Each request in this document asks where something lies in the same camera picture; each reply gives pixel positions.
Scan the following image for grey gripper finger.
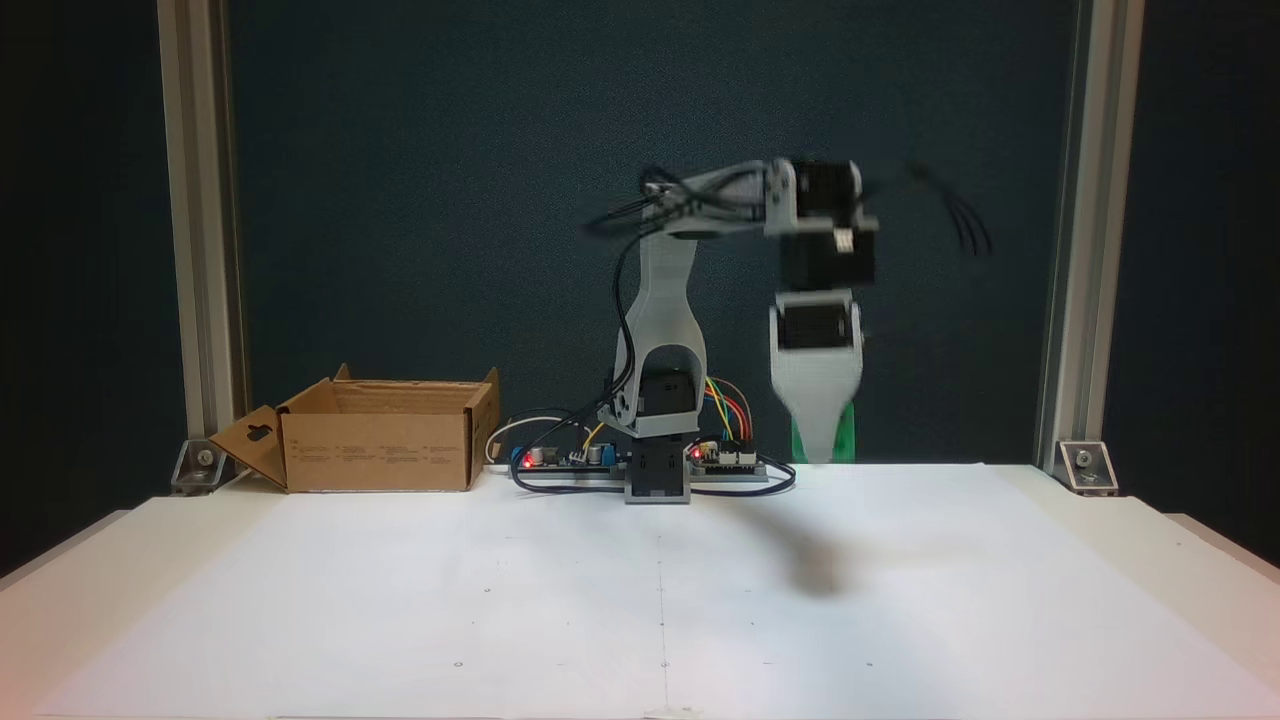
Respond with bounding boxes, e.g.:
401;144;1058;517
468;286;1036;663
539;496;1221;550
770;349;865;467

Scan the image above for metal corner bracket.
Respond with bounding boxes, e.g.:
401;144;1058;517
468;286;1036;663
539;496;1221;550
1057;439;1120;495
171;439;227;495

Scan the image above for circuit board with jumper wires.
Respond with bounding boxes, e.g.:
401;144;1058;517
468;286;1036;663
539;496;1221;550
689;438;768;478

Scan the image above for coloured jumper wire bundle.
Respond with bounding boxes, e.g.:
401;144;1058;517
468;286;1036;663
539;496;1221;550
703;376;754;454

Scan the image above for brown cardboard box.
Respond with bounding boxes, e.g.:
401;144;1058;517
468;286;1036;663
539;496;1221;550
208;364;502;494

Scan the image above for white board cable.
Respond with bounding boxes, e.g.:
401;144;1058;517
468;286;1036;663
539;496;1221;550
486;411;573;467

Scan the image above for blue circuit board red LED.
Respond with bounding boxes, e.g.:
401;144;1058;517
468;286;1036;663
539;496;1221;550
514;442;628;473

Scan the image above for aluminium frame post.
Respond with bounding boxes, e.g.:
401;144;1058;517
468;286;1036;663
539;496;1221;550
157;0;248;473
1033;0;1147;473

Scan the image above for green dice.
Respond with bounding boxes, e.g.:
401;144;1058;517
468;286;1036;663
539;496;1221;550
791;400;859;465

